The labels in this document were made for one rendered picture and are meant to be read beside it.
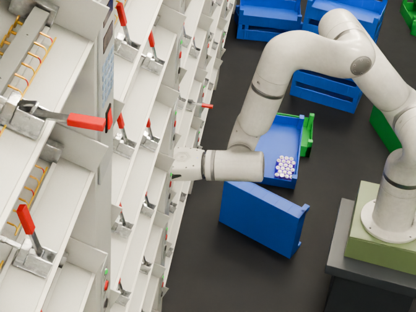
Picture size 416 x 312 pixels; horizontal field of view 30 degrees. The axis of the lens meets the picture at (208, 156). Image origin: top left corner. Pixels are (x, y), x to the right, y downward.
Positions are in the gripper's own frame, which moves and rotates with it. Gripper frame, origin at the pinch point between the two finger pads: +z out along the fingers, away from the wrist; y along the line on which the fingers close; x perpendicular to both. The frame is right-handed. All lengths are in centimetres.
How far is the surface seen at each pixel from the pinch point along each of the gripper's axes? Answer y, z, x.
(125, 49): 60, -17, -73
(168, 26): 16, -14, -52
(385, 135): -104, -73, 68
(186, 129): -26.9, -5.2, 8.3
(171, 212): -9.9, -1.5, 27.7
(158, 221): 16.4, -4.8, 6.3
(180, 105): -10.3, -8.2, -12.6
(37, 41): 92, -17, -93
